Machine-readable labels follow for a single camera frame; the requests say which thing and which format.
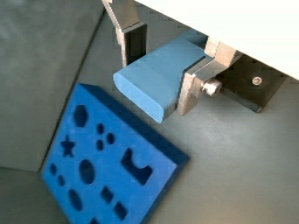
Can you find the blue foam shape-hole block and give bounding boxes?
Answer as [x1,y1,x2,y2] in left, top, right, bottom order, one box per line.
[41,83,189,224]

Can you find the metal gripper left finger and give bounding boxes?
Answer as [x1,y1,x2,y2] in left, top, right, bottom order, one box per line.
[101,0,147,67]

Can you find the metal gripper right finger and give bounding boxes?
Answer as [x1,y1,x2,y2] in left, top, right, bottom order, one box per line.
[176,37,242,116]

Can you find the light blue square-circle object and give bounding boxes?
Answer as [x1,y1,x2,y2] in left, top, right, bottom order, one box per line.
[113,30,207,123]

